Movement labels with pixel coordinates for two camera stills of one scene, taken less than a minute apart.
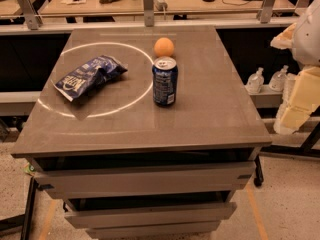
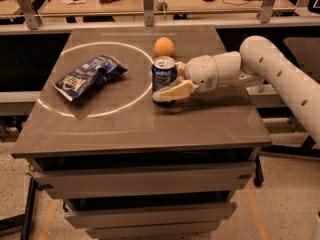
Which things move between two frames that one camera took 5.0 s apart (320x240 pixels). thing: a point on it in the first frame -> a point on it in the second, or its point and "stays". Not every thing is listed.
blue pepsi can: x=165 y=81 stays
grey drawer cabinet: x=130 y=169 stays
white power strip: x=159 y=2 stays
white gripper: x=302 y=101 -> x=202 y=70
